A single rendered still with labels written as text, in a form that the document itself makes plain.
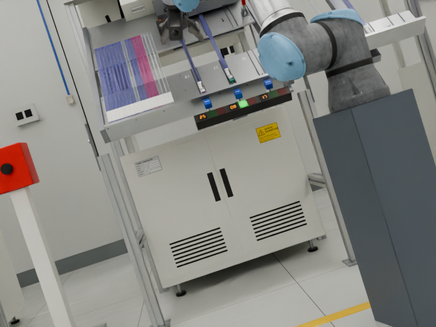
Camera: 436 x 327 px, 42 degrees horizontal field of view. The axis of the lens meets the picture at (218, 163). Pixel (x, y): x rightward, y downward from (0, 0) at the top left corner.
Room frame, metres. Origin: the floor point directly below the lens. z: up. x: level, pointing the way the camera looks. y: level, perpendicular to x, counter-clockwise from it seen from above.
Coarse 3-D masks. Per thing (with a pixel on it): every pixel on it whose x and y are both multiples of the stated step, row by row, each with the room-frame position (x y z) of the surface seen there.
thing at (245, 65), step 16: (208, 64) 2.11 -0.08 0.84; (240, 64) 2.07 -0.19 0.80; (256, 64) 2.05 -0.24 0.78; (176, 80) 2.07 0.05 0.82; (192, 80) 2.05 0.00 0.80; (208, 80) 2.03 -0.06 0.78; (224, 80) 2.02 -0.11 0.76; (240, 80) 2.00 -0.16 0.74; (176, 96) 2.01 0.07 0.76; (192, 96) 1.99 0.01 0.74
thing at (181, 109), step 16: (256, 80) 1.96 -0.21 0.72; (272, 80) 1.98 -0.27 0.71; (288, 80) 1.99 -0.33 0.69; (208, 96) 1.95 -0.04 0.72; (224, 96) 1.97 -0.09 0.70; (144, 112) 1.94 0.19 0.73; (160, 112) 1.94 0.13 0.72; (176, 112) 1.96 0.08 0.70; (192, 112) 1.98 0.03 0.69; (112, 128) 1.94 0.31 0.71; (128, 128) 1.96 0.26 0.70; (144, 128) 1.97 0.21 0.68
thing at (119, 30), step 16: (240, 0) 2.39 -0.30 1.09; (144, 16) 2.45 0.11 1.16; (192, 16) 2.37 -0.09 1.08; (208, 16) 2.35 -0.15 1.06; (224, 16) 2.32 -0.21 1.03; (240, 16) 2.30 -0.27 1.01; (96, 32) 2.43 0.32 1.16; (112, 32) 2.40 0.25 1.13; (128, 32) 2.38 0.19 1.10; (144, 32) 2.35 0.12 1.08; (224, 32) 2.31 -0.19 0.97; (96, 48) 2.34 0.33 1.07; (160, 48) 2.25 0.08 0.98; (176, 48) 2.30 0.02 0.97; (96, 64) 2.25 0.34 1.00
